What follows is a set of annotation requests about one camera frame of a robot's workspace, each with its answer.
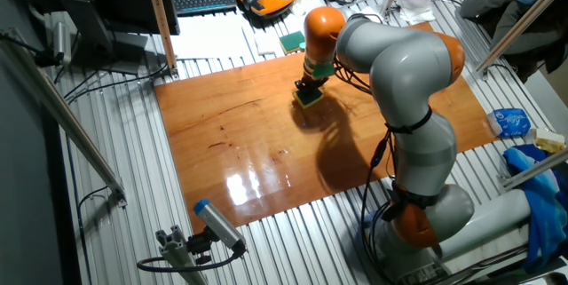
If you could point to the long aluminium frame bar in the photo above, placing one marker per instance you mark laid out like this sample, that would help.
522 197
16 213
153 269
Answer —
62 112

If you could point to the aluminium camera stand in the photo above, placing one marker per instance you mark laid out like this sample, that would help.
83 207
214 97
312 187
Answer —
177 254

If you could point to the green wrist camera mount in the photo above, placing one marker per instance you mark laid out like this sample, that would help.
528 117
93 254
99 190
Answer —
323 70

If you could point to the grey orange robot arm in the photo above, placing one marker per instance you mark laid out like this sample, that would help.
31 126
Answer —
399 72

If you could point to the white foam block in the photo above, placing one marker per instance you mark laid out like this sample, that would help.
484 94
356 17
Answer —
266 44

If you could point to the blue cloth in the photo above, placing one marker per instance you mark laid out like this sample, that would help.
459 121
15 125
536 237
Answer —
541 200

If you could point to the green yellow rectangular sponge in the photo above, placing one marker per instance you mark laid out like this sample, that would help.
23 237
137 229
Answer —
290 41
309 98

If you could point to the seated person with mask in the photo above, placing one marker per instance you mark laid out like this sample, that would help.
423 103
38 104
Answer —
510 14

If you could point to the white cylinder roll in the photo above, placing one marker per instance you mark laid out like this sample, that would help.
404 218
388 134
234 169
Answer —
488 223

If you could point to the slanted aluminium frame bar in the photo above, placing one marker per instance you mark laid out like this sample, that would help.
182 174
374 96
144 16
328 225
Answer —
523 21

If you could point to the short aluminium frame bar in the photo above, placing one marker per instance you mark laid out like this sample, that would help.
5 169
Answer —
537 168

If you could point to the wooden frame post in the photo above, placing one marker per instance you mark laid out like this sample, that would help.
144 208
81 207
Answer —
160 18

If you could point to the blue wipes packet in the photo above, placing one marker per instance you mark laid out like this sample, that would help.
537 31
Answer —
510 123

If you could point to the black monitor with stand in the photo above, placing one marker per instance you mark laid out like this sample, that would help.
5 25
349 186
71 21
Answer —
133 1

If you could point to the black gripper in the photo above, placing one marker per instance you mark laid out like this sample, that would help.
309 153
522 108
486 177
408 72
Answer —
310 82

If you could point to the grey camera with blue end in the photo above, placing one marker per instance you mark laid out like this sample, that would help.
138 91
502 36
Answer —
217 223

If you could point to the silver cylindrical device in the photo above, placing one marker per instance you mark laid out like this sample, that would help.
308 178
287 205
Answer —
62 43

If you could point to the yellow white packet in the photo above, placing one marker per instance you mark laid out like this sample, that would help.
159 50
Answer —
550 140

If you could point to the white paper sheet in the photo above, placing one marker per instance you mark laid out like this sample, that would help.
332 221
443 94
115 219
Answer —
208 36

